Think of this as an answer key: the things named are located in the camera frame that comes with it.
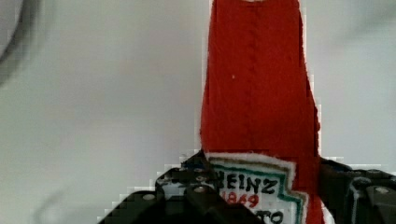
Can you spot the red ketchup bottle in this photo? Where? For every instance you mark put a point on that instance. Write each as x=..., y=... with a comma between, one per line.
x=259, y=123

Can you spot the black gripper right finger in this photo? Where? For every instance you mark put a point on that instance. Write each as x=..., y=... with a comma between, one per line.
x=357, y=196

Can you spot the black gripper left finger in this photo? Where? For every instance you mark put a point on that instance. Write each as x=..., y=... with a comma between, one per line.
x=185, y=195

